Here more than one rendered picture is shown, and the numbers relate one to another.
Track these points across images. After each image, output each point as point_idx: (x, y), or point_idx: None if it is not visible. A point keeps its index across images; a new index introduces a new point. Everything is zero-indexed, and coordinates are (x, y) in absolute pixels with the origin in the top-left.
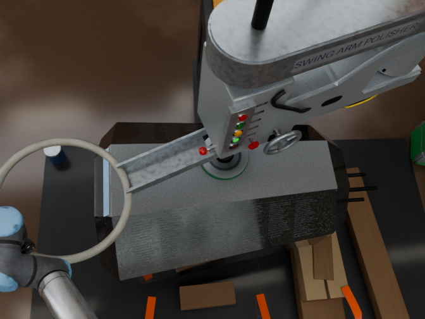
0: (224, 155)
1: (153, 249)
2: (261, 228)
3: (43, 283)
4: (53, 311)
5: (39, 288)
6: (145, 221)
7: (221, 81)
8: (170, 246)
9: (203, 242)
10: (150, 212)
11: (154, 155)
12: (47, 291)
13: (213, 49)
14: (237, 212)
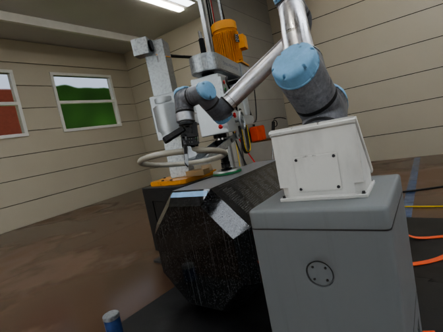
0: (229, 126)
1: (246, 202)
2: (275, 180)
3: (223, 95)
4: (239, 82)
5: (224, 97)
6: (227, 188)
7: (207, 77)
8: (252, 198)
9: (262, 192)
10: (225, 182)
11: (202, 157)
12: (229, 90)
13: (200, 56)
14: (258, 175)
